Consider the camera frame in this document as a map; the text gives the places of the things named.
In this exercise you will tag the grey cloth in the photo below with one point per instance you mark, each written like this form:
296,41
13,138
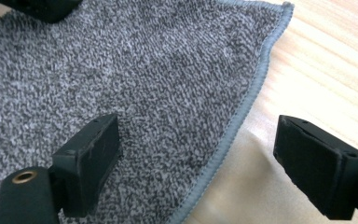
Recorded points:
136,77

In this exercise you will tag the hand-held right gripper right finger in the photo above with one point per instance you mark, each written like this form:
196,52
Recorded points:
320,169

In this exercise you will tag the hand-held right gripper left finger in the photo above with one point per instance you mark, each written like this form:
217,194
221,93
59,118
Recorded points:
84,165

